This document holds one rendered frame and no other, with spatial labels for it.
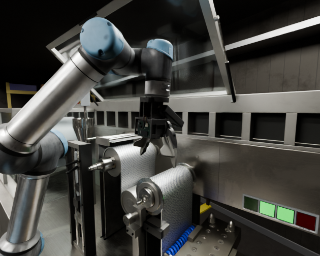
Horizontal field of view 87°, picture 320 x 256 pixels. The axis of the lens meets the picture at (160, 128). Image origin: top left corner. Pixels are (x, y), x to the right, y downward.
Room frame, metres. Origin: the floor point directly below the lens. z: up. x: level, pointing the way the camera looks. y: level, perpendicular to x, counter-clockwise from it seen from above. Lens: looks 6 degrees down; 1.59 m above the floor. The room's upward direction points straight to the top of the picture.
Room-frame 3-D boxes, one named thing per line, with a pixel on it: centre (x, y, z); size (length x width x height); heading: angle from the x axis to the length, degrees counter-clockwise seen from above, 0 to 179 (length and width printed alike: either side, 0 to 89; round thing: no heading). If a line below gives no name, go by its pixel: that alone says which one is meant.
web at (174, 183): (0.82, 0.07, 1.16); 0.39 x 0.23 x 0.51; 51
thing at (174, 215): (0.69, -0.08, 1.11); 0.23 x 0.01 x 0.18; 141
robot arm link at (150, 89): (0.51, 0.01, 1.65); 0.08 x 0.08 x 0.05
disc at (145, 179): (0.64, 0.04, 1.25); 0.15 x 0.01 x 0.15; 51
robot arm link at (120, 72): (0.50, 0.10, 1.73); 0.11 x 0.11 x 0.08; 84
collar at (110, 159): (0.78, 0.25, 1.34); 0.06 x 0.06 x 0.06; 51
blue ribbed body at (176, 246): (0.68, -0.10, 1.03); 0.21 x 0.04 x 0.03; 141
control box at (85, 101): (1.01, 0.45, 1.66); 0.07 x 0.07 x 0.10; 30
